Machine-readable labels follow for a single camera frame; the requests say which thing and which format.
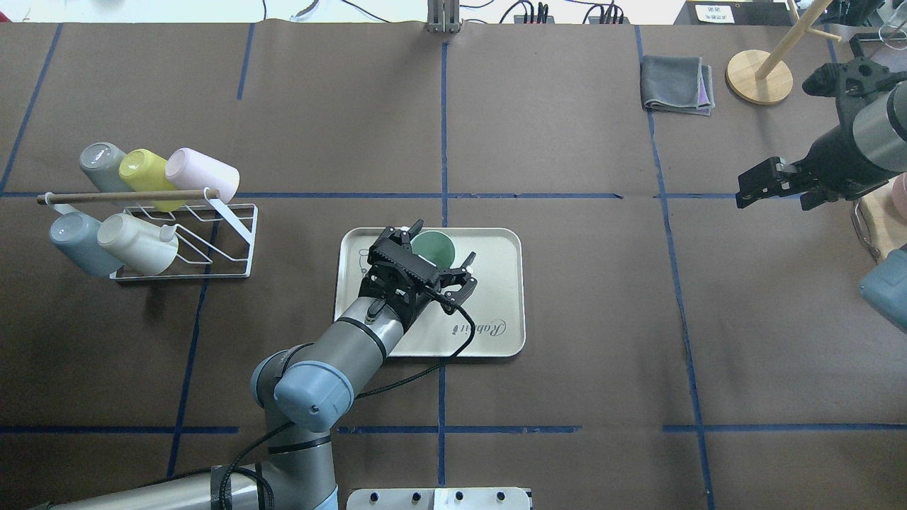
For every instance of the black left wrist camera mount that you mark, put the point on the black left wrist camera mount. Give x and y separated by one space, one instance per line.
455 290

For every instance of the black label box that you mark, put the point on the black label box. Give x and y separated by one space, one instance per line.
738 13

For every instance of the white wire cup rack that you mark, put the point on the white wire cup rack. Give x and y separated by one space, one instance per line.
216 239

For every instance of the pink cup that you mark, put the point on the pink cup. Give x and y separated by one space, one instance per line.
188 169

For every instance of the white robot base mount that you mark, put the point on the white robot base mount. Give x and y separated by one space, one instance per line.
441 498

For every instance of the bamboo cutting board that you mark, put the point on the bamboo cutting board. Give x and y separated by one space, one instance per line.
888 229

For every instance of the grey folded cloth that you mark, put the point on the grey folded cloth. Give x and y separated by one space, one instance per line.
679 84

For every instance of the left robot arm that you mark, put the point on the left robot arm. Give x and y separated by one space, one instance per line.
305 389

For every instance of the green cup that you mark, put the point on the green cup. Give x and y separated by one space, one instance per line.
435 247

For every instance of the beige cup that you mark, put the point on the beige cup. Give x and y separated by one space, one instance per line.
145 247

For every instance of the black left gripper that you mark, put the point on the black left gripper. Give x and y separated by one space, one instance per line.
454 286

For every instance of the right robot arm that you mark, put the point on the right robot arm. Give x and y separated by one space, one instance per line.
879 133

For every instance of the grey cup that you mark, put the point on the grey cup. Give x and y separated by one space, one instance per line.
100 162

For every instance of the yellow cup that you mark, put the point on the yellow cup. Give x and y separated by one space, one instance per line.
144 172

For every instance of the blue-grey cup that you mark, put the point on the blue-grey cup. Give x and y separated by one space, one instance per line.
75 235

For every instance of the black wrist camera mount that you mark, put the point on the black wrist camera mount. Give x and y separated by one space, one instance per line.
854 85
455 290

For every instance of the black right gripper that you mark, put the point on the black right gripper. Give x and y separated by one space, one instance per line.
830 160

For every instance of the grey aluminium post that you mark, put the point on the grey aluminium post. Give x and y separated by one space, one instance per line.
444 16

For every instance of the cream rabbit tray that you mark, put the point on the cream rabbit tray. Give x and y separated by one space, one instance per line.
496 304

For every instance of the pink bowl with ice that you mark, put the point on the pink bowl with ice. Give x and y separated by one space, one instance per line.
899 195

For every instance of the wooden mug tree stand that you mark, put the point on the wooden mug tree stand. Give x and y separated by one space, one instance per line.
762 77

